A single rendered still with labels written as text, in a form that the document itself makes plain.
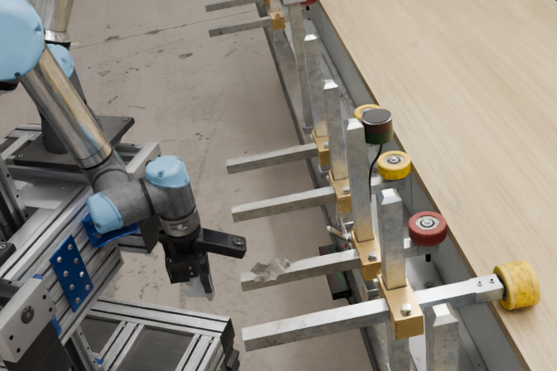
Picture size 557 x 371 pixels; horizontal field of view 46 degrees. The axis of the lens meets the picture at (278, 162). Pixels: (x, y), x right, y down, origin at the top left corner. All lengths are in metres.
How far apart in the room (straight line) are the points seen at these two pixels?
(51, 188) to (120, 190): 0.52
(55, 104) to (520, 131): 1.10
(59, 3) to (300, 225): 1.57
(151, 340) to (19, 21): 1.46
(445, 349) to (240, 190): 2.30
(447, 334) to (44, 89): 0.79
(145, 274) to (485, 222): 1.73
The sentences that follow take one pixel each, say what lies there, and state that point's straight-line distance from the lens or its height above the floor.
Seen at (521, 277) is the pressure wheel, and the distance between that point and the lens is 1.23.
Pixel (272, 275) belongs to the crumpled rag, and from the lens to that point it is 1.41.
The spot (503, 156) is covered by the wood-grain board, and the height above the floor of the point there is 0.90.
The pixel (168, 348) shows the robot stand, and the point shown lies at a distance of 2.24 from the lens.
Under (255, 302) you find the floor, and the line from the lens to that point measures 2.58.
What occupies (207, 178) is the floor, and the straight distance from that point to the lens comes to 3.29.
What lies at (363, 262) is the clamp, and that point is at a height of 0.87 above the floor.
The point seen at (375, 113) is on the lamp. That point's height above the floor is 1.17.
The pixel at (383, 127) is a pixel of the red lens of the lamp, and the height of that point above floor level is 1.16.
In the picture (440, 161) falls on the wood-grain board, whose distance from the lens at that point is 1.63.
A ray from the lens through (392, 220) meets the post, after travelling 1.10.
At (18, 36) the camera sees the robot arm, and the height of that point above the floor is 1.51.
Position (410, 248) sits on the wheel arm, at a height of 0.86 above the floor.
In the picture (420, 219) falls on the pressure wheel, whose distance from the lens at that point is 1.45.
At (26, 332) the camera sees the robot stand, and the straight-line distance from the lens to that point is 1.38.
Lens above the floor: 1.83
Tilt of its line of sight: 34 degrees down
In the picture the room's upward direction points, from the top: 10 degrees counter-clockwise
